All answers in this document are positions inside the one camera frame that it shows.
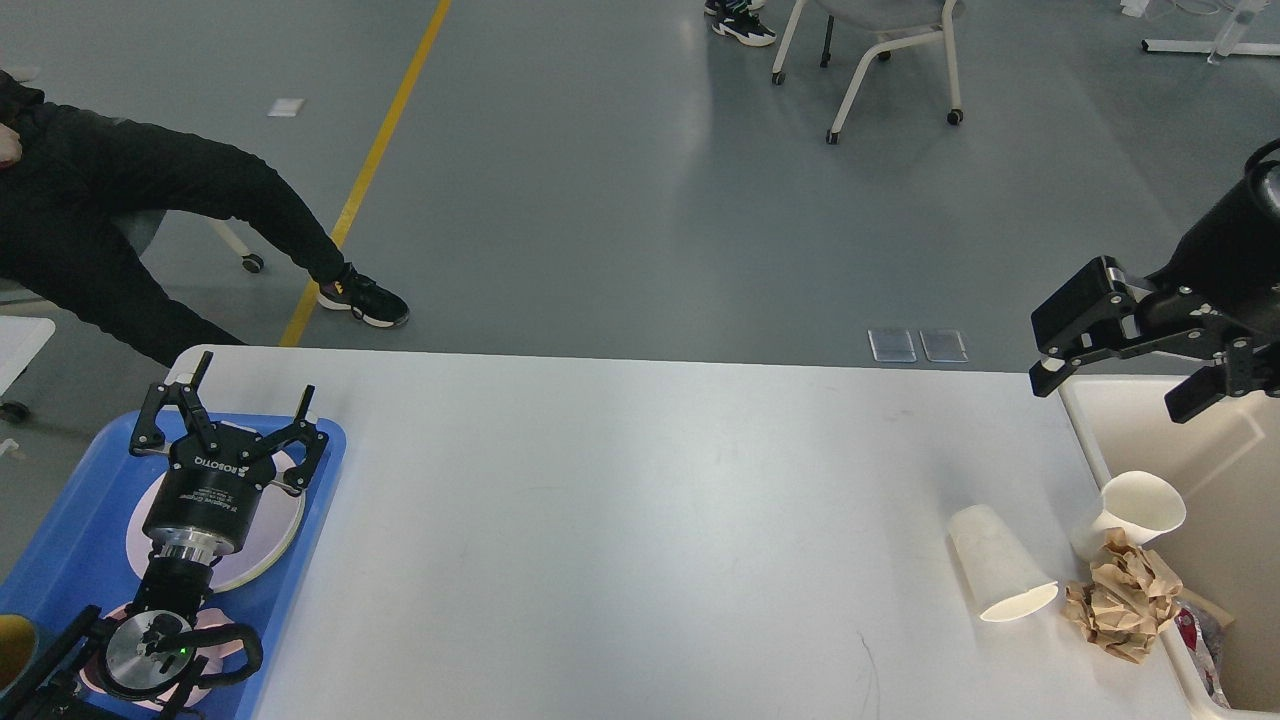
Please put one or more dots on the black sneaker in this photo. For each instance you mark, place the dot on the black sneaker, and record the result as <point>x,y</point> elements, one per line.
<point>360,296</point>

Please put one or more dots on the brown paper bag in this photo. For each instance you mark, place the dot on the brown paper bag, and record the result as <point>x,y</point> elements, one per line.
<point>1207,607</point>

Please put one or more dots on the dark teal cup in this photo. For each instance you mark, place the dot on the dark teal cup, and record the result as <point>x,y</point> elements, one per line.
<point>19,647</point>

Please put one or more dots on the floor socket cover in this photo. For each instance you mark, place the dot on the floor socket cover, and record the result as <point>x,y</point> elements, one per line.
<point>892,345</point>
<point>944,346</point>

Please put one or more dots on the foil tray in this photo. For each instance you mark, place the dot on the foil tray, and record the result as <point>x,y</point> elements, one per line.
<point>1209,636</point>

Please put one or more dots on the white frame office chair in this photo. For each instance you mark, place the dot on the white frame office chair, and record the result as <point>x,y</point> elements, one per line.
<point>896,25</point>

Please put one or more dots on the white stand base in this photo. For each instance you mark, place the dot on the white stand base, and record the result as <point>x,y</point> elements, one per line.
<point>1229,41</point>

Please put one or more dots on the pink plate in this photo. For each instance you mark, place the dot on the pink plate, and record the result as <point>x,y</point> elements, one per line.
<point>274,527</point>

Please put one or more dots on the white plastic bin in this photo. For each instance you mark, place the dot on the white plastic bin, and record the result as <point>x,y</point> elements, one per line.
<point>1225,464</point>

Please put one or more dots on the seated person in black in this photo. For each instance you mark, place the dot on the seated person in black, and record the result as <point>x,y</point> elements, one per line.
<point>80,171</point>

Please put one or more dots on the right floor socket cover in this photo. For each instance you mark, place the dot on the right floor socket cover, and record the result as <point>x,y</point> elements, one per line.
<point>944,346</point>

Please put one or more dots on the blue plastic tray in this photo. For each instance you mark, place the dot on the blue plastic tray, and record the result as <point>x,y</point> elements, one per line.
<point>77,557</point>

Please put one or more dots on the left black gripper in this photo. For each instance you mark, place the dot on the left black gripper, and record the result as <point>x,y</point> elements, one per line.
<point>205,490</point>

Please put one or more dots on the black sneakers at top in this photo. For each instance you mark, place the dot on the black sneakers at top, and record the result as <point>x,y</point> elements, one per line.
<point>739,20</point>

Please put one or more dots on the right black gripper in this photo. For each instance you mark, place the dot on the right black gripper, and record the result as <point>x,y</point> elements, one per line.
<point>1217,294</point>

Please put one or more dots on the crumpled brown paper scrap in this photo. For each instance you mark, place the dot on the crumpled brown paper scrap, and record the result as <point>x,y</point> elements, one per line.
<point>1131,599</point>

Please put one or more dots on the white paper cup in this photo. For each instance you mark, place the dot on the white paper cup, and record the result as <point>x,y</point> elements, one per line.
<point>1141,504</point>
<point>1006,583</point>

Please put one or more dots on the left floor socket cover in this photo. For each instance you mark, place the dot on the left floor socket cover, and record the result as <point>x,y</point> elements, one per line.
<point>892,345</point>

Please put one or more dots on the crushed red can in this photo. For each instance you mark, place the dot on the crushed red can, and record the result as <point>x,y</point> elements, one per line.
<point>1190,640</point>

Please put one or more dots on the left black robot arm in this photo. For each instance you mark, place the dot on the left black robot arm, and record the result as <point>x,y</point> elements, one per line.
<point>163,575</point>

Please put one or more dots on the white side table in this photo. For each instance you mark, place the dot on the white side table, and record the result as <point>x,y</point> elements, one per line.
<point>22,337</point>

